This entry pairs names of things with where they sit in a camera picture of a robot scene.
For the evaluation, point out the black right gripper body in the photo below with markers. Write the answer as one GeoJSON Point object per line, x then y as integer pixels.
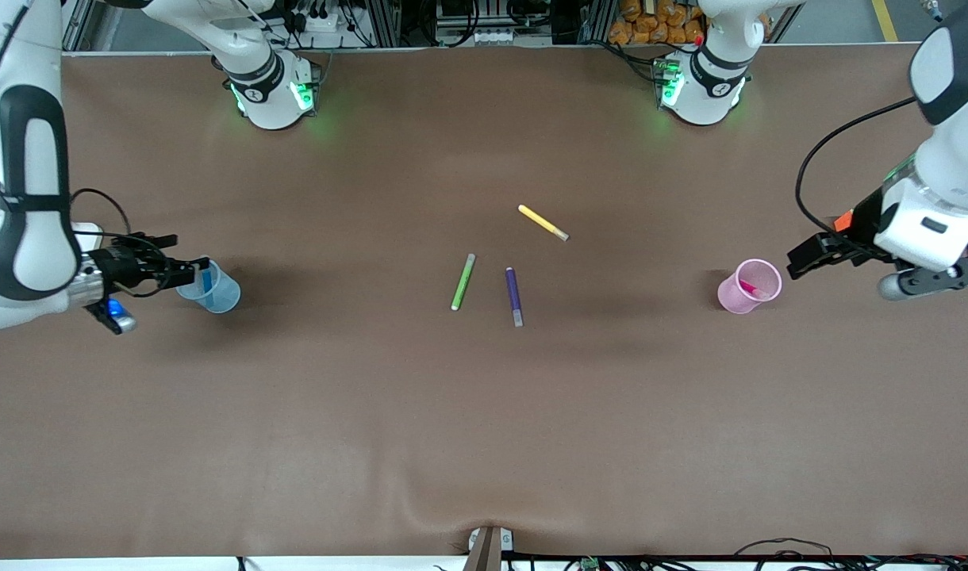
{"type": "Point", "coordinates": [117, 263]}

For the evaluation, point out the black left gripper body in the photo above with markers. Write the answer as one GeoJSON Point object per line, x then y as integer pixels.
{"type": "Point", "coordinates": [855, 235]}

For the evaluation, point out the blue marker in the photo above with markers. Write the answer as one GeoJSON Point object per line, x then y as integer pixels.
{"type": "Point", "coordinates": [207, 281]}

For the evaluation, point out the pink marker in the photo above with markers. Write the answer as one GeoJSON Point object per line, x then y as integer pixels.
{"type": "Point", "coordinates": [752, 289]}

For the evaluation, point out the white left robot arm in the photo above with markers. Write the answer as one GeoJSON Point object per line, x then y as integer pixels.
{"type": "Point", "coordinates": [948, 182]}

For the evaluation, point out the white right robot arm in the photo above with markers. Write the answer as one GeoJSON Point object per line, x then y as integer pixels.
{"type": "Point", "coordinates": [32, 254]}

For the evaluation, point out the colourful puzzle cube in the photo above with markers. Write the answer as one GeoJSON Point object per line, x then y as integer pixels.
{"type": "Point", "coordinates": [843, 222]}

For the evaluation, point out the white desk lamp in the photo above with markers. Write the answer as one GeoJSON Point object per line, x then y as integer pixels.
{"type": "Point", "coordinates": [87, 231]}

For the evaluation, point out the translucent blue cup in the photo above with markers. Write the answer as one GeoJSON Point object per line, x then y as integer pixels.
{"type": "Point", "coordinates": [222, 295]}

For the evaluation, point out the translucent pink cup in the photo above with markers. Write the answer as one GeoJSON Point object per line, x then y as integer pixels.
{"type": "Point", "coordinates": [734, 300]}

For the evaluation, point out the yellow marker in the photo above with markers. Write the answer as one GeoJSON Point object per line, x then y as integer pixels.
{"type": "Point", "coordinates": [542, 222]}

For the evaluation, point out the orange snack bags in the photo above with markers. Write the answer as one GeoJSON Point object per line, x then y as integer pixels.
{"type": "Point", "coordinates": [651, 24]}

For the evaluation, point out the green marker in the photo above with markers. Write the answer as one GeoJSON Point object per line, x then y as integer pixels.
{"type": "Point", "coordinates": [463, 281]}

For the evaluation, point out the purple marker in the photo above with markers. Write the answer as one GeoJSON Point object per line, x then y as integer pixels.
{"type": "Point", "coordinates": [513, 295]}

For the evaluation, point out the white power strip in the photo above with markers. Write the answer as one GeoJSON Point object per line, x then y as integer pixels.
{"type": "Point", "coordinates": [500, 36]}

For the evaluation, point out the aluminium frame post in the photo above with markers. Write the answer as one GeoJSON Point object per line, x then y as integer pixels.
{"type": "Point", "coordinates": [75, 24]}

